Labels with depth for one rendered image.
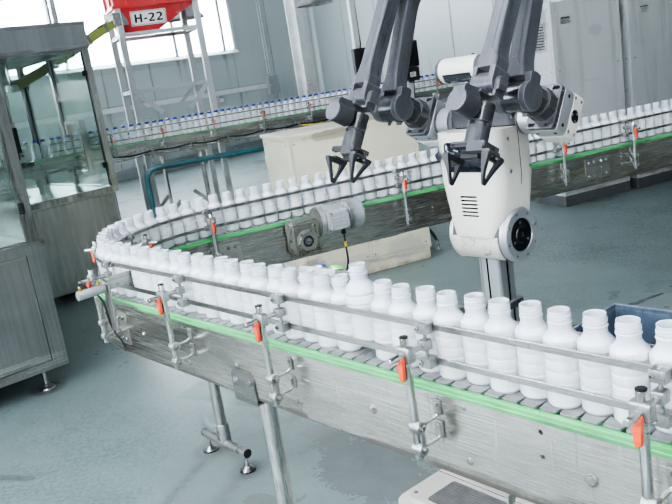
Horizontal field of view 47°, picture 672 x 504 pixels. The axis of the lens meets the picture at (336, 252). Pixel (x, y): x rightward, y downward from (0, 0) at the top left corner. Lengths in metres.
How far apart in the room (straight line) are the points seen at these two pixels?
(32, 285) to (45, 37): 2.70
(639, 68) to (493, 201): 6.09
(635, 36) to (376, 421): 6.84
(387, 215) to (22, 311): 2.27
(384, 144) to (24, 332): 2.95
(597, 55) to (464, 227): 5.68
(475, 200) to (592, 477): 1.10
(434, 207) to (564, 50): 4.17
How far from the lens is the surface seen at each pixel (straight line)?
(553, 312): 1.32
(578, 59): 7.70
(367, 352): 1.66
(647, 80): 8.27
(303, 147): 5.76
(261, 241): 3.30
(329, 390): 1.72
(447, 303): 1.43
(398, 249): 6.17
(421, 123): 2.37
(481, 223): 2.22
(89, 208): 6.94
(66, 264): 6.89
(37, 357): 4.85
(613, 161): 4.26
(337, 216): 3.23
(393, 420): 1.60
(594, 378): 1.29
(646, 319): 1.95
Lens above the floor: 1.59
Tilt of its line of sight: 13 degrees down
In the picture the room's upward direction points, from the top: 9 degrees counter-clockwise
